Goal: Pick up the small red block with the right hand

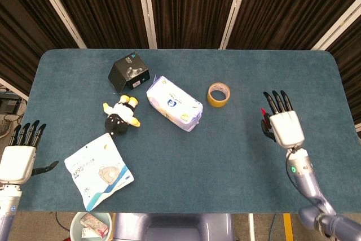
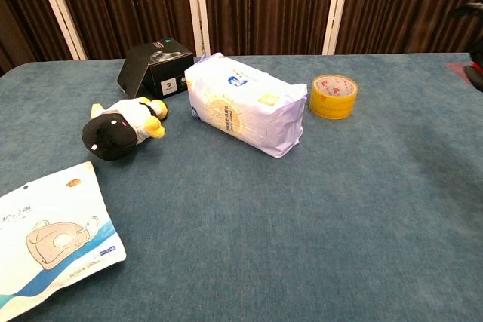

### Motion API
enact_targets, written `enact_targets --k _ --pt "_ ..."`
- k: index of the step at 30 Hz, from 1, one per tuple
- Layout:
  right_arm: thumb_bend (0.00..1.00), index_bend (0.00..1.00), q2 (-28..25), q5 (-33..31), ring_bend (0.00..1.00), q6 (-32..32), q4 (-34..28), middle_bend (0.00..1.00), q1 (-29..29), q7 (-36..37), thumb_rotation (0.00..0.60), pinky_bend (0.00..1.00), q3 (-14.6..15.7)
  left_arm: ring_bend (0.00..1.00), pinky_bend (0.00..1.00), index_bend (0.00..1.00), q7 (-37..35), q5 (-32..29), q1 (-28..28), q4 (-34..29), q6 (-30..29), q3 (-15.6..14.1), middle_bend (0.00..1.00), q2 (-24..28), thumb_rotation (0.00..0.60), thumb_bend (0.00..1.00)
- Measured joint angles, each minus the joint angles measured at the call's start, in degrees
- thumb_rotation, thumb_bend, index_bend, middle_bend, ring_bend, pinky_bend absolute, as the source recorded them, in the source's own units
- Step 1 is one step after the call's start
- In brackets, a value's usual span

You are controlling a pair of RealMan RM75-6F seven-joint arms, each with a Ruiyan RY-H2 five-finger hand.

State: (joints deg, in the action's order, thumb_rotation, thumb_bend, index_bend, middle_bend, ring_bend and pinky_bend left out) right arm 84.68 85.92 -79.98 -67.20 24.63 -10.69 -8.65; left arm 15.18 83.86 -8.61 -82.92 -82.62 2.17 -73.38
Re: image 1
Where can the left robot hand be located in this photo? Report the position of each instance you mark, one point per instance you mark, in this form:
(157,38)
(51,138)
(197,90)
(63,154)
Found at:
(17,164)

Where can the pale round bucket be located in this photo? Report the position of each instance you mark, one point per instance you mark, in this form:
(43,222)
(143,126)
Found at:
(77,225)

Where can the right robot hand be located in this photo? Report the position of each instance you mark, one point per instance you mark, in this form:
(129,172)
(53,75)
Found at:
(285,126)

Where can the floral patterned packet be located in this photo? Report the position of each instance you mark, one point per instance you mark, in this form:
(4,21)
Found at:
(94,224)

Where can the black cardboard box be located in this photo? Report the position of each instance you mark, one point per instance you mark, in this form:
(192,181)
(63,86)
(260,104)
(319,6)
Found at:
(129,73)

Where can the dark folding screen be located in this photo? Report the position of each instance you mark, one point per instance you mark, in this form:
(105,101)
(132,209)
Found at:
(180,6)

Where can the white KP95 mask bag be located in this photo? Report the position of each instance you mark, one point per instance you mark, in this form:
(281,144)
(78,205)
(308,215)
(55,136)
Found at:
(98,171)

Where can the small red object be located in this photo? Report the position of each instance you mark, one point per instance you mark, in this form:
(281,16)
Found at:
(263,113)

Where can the blue table mat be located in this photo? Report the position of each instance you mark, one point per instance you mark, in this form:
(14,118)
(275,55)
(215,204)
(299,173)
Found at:
(180,139)

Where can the black white plush toy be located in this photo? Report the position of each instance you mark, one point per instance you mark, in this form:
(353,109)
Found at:
(121,114)

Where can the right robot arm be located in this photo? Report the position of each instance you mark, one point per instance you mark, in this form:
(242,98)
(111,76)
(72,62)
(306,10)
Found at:
(313,193)

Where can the white tissue pack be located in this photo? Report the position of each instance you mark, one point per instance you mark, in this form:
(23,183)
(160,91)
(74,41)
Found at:
(175,102)

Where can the robot torso base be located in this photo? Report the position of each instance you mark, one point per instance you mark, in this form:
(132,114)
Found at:
(173,227)

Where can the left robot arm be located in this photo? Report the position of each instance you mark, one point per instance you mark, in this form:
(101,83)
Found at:
(7,210)

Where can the brown packing tape roll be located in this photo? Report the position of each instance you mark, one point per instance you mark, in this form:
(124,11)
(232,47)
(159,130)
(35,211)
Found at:
(218,94)

